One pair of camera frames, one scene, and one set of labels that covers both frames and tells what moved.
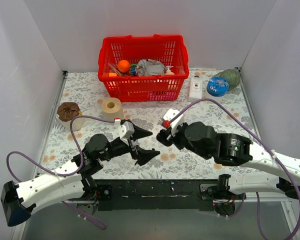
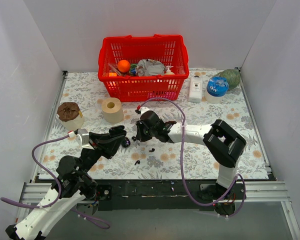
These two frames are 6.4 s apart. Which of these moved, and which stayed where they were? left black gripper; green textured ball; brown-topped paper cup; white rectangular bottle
Moved: left black gripper
Stayed: green textured ball; brown-topped paper cup; white rectangular bottle
